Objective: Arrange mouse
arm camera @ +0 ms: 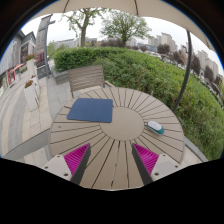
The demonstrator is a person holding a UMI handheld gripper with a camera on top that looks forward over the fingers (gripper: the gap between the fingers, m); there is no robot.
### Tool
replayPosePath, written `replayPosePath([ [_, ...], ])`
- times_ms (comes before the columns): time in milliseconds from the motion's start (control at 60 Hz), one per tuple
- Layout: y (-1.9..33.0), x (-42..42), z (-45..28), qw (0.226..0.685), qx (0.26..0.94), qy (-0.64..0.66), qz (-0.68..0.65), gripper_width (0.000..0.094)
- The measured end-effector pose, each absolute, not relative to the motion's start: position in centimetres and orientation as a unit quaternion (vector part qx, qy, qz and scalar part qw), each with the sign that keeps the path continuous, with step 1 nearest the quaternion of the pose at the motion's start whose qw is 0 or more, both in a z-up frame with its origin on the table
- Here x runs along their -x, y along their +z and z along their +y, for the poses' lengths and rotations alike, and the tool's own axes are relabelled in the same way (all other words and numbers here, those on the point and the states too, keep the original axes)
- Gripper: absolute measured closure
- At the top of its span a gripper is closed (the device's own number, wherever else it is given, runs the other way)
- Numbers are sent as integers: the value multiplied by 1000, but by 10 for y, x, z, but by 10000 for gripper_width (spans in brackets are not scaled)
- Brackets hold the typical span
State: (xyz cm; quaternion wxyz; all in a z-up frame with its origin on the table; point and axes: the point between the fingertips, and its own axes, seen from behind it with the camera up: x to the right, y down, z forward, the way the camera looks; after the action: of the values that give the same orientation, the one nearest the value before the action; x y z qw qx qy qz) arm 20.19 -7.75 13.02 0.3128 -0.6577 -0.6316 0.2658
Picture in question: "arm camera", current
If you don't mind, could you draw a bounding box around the curved dark umbrella pole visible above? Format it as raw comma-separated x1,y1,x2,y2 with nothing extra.
171,30,193,114

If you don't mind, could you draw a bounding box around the blue mouse pad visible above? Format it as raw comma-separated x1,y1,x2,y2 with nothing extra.
67,98,113,123

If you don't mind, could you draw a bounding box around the tall advertising sign pillar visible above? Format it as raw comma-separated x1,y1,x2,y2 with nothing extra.
36,15,53,79

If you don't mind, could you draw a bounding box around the white planter with flowers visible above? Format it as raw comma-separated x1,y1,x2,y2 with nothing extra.
24,80,39,111

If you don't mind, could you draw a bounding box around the round slatted wooden table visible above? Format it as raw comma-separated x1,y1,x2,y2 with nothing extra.
49,87,184,190

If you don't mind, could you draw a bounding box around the far white flower planter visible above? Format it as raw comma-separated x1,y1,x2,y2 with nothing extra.
25,54,36,78

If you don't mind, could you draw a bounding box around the green trimmed hedge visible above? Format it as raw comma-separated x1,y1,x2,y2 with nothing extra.
53,47,224,160

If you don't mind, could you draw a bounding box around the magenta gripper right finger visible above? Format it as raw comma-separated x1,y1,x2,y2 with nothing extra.
131,142,183,186

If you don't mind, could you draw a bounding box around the slatted wooden chair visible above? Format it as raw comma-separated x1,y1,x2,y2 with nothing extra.
68,65,113,97

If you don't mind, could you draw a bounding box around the white and teal mouse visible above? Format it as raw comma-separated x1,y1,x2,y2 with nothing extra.
147,120,164,135

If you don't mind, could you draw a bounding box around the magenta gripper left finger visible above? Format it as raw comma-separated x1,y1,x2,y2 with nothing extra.
42,142,92,186

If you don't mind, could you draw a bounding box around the beige patio umbrella canopy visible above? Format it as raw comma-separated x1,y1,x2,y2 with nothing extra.
32,0,215,51

